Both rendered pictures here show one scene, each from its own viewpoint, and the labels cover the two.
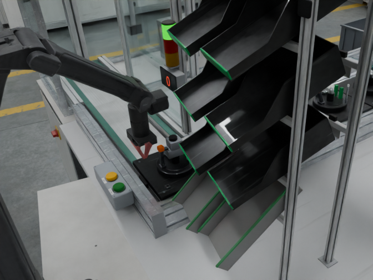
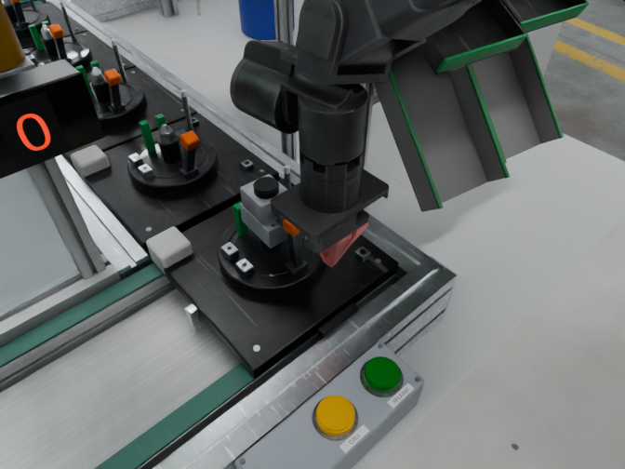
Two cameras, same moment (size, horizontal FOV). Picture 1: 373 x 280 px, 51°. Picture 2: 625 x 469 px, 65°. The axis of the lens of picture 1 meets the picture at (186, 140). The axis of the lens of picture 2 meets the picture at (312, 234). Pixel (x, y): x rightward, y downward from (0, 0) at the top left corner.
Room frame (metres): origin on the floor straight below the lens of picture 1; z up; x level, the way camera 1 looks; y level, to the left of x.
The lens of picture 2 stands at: (1.17, 0.48, 1.46)
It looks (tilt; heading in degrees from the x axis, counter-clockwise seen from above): 45 degrees down; 255
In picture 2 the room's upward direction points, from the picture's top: straight up
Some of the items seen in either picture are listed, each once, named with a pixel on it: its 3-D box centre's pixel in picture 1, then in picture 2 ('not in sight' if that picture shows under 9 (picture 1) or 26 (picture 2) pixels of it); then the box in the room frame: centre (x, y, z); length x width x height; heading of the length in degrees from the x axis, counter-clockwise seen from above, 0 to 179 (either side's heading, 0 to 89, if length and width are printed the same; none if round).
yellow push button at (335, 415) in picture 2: (111, 177); (335, 417); (1.09, 0.27, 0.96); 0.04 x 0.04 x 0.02
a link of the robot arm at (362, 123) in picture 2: (139, 110); (326, 118); (1.07, 0.14, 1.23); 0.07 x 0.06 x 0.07; 123
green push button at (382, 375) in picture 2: (119, 188); (381, 376); (1.03, 0.24, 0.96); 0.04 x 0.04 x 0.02
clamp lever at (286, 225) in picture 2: (163, 154); (290, 238); (1.10, 0.08, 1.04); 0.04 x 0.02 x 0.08; 117
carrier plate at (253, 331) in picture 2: (176, 168); (272, 261); (1.11, 0.04, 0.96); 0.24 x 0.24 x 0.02; 27
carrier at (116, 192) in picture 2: not in sight; (168, 146); (1.23, -0.18, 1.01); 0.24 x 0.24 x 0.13; 27
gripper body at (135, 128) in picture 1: (140, 128); (330, 178); (1.07, 0.14, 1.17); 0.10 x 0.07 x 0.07; 28
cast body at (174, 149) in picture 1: (176, 144); (263, 202); (1.12, 0.04, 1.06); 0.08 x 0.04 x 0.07; 114
